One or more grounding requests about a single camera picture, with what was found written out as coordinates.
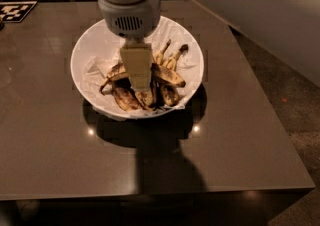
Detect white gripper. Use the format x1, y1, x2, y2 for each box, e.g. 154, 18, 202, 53
98, 0, 161, 91

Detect overripe banana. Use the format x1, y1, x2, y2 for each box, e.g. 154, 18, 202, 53
99, 63, 186, 93
112, 82, 141, 111
159, 44, 189, 107
135, 82, 157, 111

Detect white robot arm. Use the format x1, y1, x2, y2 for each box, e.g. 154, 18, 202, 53
98, 0, 320, 85

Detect white bowl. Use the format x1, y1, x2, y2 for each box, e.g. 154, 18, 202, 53
69, 15, 205, 121

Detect black white fiducial marker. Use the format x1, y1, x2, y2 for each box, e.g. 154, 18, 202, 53
0, 1, 37, 23

